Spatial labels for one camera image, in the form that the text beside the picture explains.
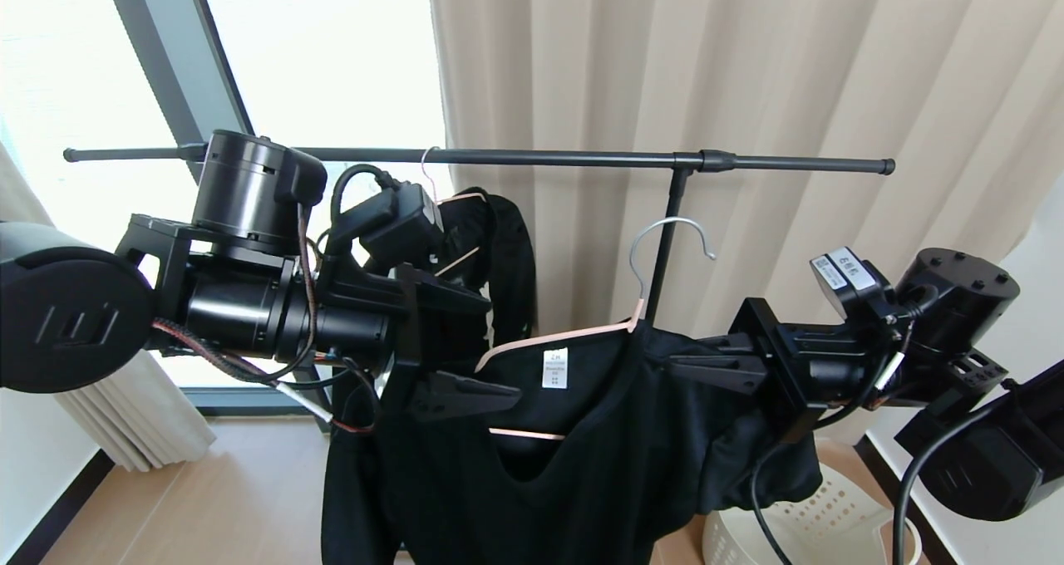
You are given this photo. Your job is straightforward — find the black shirt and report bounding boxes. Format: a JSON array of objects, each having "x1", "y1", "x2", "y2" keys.
[{"x1": 323, "y1": 320, "x2": 824, "y2": 565}]

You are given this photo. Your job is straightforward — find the window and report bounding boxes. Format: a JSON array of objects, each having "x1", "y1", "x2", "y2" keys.
[{"x1": 0, "y1": 0, "x2": 456, "y2": 416}]

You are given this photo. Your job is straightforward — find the beige curtain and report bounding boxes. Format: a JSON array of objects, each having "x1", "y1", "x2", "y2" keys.
[
  {"x1": 430, "y1": 0, "x2": 1064, "y2": 466},
  {"x1": 0, "y1": 141, "x2": 217, "y2": 473}
]

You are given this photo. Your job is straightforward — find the black shorts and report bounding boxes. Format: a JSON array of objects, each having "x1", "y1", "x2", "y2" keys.
[{"x1": 416, "y1": 187, "x2": 539, "y2": 362}]

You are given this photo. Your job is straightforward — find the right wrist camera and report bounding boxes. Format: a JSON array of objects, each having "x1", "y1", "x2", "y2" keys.
[{"x1": 810, "y1": 247, "x2": 900, "y2": 327}]

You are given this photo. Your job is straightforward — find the black clothes rack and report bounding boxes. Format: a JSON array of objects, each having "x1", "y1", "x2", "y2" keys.
[{"x1": 65, "y1": 144, "x2": 897, "y2": 412}]

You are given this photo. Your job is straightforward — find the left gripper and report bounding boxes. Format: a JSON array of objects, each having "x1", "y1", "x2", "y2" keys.
[{"x1": 316, "y1": 264, "x2": 523, "y2": 420}]

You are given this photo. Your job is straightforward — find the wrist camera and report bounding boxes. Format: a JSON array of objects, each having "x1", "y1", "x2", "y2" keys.
[
  {"x1": 810, "y1": 247, "x2": 900, "y2": 327},
  {"x1": 337, "y1": 181, "x2": 446, "y2": 273}
]

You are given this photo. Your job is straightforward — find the white laundry basket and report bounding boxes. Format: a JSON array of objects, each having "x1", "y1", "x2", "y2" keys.
[{"x1": 702, "y1": 457, "x2": 924, "y2": 565}]

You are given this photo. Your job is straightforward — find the black cable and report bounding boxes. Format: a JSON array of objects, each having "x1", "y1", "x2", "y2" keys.
[
  {"x1": 331, "y1": 164, "x2": 393, "y2": 246},
  {"x1": 751, "y1": 378, "x2": 1064, "y2": 565}
]

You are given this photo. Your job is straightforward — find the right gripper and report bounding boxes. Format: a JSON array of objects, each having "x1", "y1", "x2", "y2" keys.
[{"x1": 669, "y1": 297, "x2": 882, "y2": 443}]

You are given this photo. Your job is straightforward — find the pink clothes hanger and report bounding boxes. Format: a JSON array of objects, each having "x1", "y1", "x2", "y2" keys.
[
  {"x1": 475, "y1": 216, "x2": 716, "y2": 441},
  {"x1": 403, "y1": 147, "x2": 491, "y2": 279}
]

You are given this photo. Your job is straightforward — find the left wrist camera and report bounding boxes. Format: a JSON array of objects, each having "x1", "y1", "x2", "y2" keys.
[{"x1": 337, "y1": 181, "x2": 446, "y2": 273}]

